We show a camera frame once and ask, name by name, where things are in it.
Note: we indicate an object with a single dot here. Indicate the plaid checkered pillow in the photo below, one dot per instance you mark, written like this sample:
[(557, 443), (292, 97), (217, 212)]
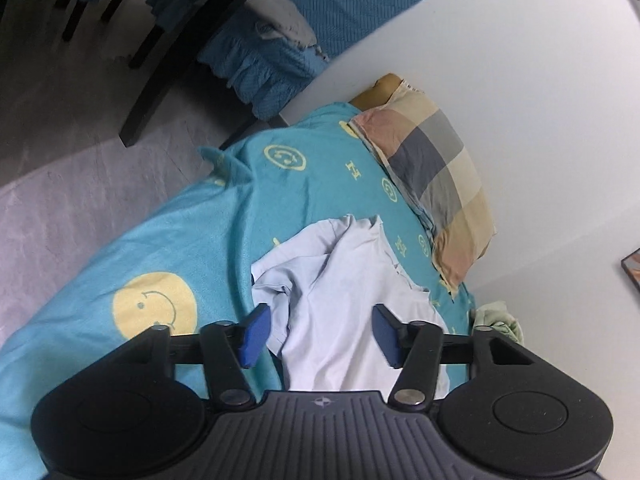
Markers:
[(426, 160)]

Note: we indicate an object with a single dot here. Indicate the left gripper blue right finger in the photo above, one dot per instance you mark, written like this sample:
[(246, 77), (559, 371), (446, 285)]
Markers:
[(390, 334)]

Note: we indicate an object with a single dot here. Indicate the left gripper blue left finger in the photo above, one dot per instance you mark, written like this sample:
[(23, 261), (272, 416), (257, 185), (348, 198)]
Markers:
[(254, 331)]

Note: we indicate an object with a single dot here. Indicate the white top dark table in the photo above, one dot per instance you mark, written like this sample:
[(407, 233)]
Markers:
[(192, 34)]

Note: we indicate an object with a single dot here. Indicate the brown wooden headboard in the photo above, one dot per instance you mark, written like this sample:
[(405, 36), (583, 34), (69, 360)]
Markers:
[(378, 94)]

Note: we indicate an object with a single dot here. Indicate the framed leaf picture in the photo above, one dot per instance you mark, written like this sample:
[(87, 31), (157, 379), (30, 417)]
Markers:
[(631, 266)]

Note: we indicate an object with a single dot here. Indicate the light green fleece blanket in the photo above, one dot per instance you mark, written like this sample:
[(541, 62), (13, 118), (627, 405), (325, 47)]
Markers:
[(496, 315)]

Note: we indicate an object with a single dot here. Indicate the grey cloth on chair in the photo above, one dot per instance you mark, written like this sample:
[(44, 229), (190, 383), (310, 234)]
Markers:
[(280, 19)]

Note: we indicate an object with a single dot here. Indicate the white shirt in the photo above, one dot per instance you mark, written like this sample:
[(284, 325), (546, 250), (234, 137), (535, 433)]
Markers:
[(321, 286)]

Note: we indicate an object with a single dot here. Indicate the teal smiley bed sheet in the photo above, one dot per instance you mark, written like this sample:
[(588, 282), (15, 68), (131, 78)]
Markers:
[(188, 265)]

